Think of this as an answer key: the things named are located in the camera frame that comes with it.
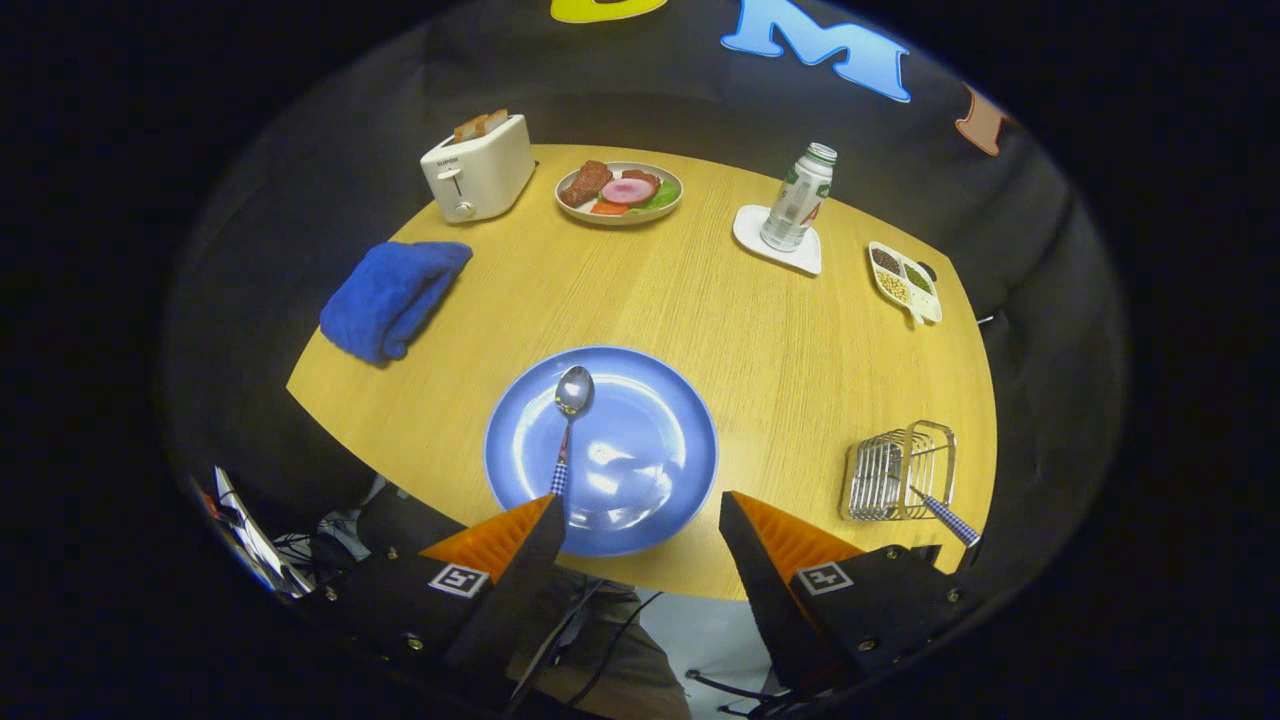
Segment person's leg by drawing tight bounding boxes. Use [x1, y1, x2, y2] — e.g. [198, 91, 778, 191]
[505, 570, 693, 720]

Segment blue folded towel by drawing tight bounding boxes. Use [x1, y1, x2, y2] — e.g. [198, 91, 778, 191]
[319, 241, 474, 366]

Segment metal wire rack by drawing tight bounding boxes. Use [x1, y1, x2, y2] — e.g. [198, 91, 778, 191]
[838, 420, 958, 523]

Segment grey food plate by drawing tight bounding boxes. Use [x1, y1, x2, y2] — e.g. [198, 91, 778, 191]
[554, 160, 685, 227]

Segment white coaster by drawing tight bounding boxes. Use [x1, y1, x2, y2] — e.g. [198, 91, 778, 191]
[732, 204, 823, 277]

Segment tangled black cables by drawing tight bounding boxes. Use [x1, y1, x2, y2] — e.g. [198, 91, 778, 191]
[270, 478, 401, 591]

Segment black backdrop cloth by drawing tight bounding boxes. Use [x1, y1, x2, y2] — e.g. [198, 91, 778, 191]
[160, 0, 1131, 621]

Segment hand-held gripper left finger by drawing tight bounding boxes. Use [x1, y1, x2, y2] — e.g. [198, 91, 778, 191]
[300, 493, 567, 701]

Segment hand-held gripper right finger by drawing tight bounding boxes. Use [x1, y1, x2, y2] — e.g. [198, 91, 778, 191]
[718, 490, 986, 701]

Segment white toaster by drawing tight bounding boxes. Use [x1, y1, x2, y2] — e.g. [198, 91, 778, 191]
[420, 113, 537, 224]

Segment fork with checkered handle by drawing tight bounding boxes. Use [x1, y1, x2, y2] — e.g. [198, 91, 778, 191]
[908, 485, 983, 548]

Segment black cable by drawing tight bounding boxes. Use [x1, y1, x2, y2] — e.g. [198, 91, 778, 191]
[500, 580, 666, 716]

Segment large brown meat piece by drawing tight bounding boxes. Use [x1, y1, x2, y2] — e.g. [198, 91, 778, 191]
[559, 160, 613, 209]

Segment white divided dish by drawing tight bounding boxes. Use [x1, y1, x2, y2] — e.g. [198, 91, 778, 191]
[867, 240, 944, 326]

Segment white drink bottle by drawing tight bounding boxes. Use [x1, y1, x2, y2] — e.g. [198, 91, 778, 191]
[759, 142, 839, 253]

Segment spoon with checkered handle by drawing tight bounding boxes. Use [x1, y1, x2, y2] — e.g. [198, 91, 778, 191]
[549, 365, 596, 498]

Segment blue round plate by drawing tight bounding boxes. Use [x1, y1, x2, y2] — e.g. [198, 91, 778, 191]
[484, 346, 719, 558]

